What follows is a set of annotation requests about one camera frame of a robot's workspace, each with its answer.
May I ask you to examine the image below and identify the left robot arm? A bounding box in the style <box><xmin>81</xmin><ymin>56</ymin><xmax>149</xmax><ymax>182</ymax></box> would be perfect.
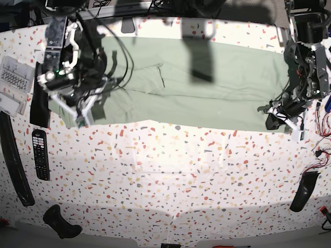
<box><xmin>264</xmin><ymin>1</ymin><xmax>330</xmax><ymax>142</ymax></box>

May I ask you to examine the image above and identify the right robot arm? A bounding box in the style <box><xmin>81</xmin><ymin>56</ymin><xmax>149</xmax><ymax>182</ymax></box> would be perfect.
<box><xmin>30</xmin><ymin>1</ymin><xmax>110</xmax><ymax>128</ymax></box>

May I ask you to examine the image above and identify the black TV remote control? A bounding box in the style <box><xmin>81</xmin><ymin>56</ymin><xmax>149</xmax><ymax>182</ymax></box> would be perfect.
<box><xmin>32</xmin><ymin>129</ymin><xmax>50</xmax><ymax>181</ymax></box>

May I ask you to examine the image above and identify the red and black wire bundle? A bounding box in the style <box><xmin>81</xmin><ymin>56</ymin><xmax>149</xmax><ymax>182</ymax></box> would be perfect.
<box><xmin>301</xmin><ymin>102</ymin><xmax>331</xmax><ymax>179</ymax></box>

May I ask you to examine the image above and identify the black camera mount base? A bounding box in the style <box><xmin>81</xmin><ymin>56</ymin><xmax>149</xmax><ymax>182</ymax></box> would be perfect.
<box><xmin>121</xmin><ymin>18</ymin><xmax>136</xmax><ymax>34</ymax></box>

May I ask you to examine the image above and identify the blue tool right edge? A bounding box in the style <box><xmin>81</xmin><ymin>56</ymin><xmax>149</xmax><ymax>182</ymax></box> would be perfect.
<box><xmin>324</xmin><ymin>96</ymin><xmax>331</xmax><ymax>113</ymax></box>

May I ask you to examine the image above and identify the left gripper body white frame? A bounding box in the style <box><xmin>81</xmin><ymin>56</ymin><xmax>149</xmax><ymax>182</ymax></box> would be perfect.
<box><xmin>265</xmin><ymin>97</ymin><xmax>308</xmax><ymax>142</ymax></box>

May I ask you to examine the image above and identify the clear plastic screw box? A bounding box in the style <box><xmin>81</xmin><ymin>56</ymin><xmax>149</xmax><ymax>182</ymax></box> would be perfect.
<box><xmin>1</xmin><ymin>56</ymin><xmax>35</xmax><ymax>117</ymax></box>

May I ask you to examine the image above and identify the black curved shell right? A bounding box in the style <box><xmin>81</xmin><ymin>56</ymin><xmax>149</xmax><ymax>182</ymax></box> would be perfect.
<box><xmin>290</xmin><ymin>172</ymin><xmax>320</xmax><ymax>212</ymax></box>

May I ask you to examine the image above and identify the red clamp tool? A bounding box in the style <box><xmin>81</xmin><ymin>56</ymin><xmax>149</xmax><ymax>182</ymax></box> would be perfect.
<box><xmin>320</xmin><ymin>206</ymin><xmax>331</xmax><ymax>222</ymax></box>

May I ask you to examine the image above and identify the black curved handle piece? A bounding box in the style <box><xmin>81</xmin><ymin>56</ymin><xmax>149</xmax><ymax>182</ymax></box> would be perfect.
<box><xmin>43</xmin><ymin>205</ymin><xmax>82</xmax><ymax>239</ymax></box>

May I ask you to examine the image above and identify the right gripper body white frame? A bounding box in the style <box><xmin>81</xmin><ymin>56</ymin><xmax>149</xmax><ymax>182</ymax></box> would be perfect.
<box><xmin>49</xmin><ymin>76</ymin><xmax>109</xmax><ymax>128</ymax></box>

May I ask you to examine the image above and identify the light green T-shirt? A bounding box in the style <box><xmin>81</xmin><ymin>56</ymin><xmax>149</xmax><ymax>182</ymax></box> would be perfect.
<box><xmin>49</xmin><ymin>36</ymin><xmax>293</xmax><ymax>134</ymax></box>

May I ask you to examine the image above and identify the long black curved strip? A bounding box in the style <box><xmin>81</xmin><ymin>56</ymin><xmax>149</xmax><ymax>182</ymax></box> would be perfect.
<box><xmin>1</xmin><ymin>112</ymin><xmax>35</xmax><ymax>207</ymax></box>

